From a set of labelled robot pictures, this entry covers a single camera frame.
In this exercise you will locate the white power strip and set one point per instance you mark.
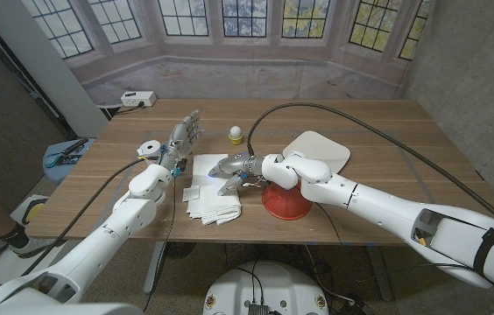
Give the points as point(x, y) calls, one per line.
point(137, 98)

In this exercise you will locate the white yellow floor board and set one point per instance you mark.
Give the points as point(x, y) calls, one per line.
point(32, 210)

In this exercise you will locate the yellow cup with white ball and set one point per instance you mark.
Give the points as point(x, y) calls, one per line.
point(235, 133)

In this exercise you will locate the white receipt paper roll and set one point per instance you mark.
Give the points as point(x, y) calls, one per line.
point(150, 151)

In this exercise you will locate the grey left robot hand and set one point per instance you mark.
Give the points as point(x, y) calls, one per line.
point(181, 140)

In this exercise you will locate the blue round stool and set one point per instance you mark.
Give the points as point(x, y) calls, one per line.
point(61, 172)

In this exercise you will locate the black hand tool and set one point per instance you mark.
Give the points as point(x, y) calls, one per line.
point(74, 146)

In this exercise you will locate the red bowl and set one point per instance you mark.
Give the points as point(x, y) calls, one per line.
point(284, 205)

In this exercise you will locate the white cloth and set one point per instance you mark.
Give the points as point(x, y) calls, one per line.
point(207, 207)

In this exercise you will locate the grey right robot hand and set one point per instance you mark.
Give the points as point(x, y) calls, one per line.
point(240, 166)

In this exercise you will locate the white square dish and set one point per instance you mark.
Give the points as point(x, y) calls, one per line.
point(323, 146)

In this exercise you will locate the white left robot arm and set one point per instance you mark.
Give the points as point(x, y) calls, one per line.
point(115, 227)

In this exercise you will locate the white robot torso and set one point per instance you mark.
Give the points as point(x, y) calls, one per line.
point(264, 284)

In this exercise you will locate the grey table leg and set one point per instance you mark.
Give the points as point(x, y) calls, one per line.
point(380, 271)

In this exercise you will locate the printed window backdrop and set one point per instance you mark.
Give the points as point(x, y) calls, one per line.
point(247, 65)

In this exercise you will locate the white table leg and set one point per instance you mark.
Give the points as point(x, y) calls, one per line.
point(155, 267)

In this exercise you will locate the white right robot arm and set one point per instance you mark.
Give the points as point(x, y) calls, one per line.
point(383, 210)

